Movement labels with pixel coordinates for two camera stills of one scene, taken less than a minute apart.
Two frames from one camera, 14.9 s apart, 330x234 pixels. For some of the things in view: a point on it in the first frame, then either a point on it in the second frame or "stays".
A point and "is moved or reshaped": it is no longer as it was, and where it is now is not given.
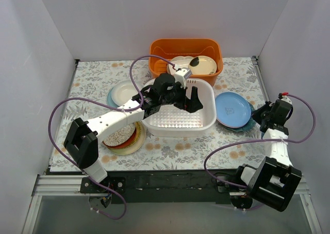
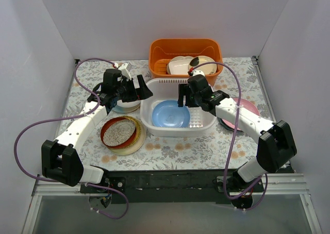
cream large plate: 133,147 stays
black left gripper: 184,100 to 133,90
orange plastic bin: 173,48 stays
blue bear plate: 233,110 is moved or reshaped
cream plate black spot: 202,65 stays
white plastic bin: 172,120 stays
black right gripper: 259,114 to 187,96
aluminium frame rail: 55,185 stays
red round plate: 125,145 stays
